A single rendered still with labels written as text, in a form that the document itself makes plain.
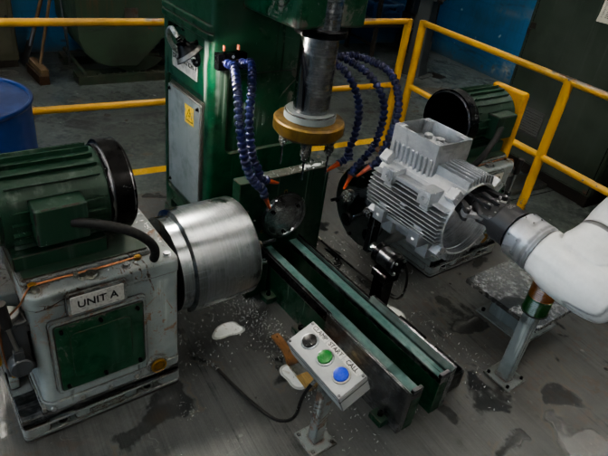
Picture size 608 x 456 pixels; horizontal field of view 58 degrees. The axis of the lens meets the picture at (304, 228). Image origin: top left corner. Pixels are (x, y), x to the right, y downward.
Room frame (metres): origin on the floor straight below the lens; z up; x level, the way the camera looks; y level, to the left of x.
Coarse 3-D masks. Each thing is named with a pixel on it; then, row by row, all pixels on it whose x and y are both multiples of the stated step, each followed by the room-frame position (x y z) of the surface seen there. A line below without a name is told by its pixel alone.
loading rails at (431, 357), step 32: (288, 256) 1.36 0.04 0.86; (320, 256) 1.29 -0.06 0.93; (288, 288) 1.18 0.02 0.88; (320, 288) 1.23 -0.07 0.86; (352, 288) 1.18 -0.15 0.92; (320, 320) 1.07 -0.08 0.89; (352, 320) 1.12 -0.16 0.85; (384, 320) 1.07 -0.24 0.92; (352, 352) 0.96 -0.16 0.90; (384, 352) 1.02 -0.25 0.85; (416, 352) 0.97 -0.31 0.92; (384, 384) 0.87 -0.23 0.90; (416, 384) 0.94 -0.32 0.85; (448, 384) 0.92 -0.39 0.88; (384, 416) 0.85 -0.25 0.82
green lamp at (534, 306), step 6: (528, 294) 1.05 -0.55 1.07; (528, 300) 1.04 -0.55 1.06; (534, 300) 1.03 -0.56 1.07; (522, 306) 1.06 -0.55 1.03; (528, 306) 1.04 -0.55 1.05; (534, 306) 1.03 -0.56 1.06; (540, 306) 1.02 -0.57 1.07; (546, 306) 1.02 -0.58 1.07; (528, 312) 1.03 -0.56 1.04; (534, 312) 1.03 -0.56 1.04; (540, 312) 1.02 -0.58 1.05; (546, 312) 1.03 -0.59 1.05
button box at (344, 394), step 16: (320, 336) 0.81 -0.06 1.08; (304, 352) 0.78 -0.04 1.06; (336, 352) 0.77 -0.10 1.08; (320, 368) 0.74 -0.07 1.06; (352, 368) 0.74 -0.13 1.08; (320, 384) 0.73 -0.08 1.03; (336, 384) 0.71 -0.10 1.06; (352, 384) 0.71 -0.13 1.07; (368, 384) 0.73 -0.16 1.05; (336, 400) 0.69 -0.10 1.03; (352, 400) 0.70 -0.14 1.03
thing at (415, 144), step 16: (400, 128) 1.05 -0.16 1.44; (416, 128) 1.10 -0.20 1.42; (432, 128) 1.11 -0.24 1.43; (448, 128) 1.08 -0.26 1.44; (400, 144) 1.04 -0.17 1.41; (416, 144) 1.01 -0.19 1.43; (432, 144) 0.98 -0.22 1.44; (448, 144) 0.98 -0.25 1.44; (464, 144) 1.02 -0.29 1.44; (400, 160) 1.03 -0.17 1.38; (416, 160) 1.00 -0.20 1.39; (432, 160) 0.97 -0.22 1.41; (448, 160) 0.99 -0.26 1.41
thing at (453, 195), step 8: (384, 152) 1.04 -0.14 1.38; (392, 152) 1.03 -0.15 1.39; (384, 160) 1.03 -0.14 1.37; (392, 160) 1.04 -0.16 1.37; (496, 176) 0.99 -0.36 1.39; (496, 184) 0.97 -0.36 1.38; (448, 192) 0.91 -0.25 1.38; (456, 192) 0.90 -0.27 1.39; (448, 200) 0.90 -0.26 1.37; (456, 200) 0.89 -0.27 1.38; (368, 208) 1.04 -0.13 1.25; (480, 240) 0.98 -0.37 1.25; (432, 248) 0.90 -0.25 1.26; (440, 248) 0.89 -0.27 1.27; (440, 256) 0.90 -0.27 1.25
